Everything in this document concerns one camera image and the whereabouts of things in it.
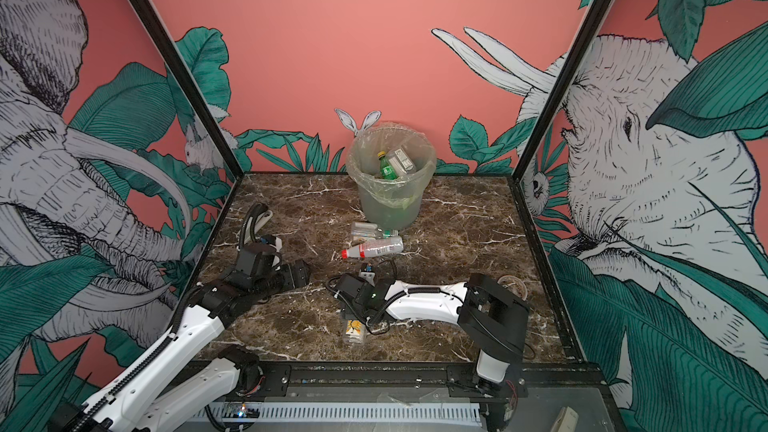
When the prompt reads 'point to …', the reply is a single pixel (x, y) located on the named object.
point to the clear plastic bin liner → (363, 162)
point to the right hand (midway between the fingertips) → (347, 310)
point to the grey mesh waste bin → (388, 216)
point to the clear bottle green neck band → (362, 230)
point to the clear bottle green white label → (400, 161)
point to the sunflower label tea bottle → (355, 333)
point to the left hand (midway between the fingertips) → (298, 267)
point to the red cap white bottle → (374, 246)
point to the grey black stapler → (257, 217)
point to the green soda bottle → (387, 171)
